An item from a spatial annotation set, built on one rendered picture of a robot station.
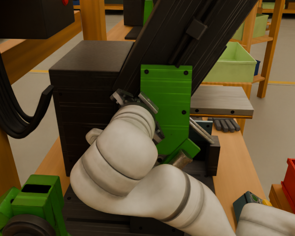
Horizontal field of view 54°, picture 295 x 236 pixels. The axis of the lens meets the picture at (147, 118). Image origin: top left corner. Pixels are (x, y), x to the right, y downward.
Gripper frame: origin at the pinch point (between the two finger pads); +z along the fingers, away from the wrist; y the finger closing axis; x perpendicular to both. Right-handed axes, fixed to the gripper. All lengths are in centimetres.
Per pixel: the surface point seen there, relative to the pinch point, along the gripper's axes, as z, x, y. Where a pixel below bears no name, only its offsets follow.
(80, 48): 26.1, 6.7, 23.8
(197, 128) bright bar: 18.5, -3.8, -16.1
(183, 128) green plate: 3.0, -3.4, -10.1
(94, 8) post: 74, 0, 42
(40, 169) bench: 22.4, 43.0, 5.9
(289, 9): 821, -314, -141
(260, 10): 707, -225, -75
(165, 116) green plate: 2.9, -2.1, -5.1
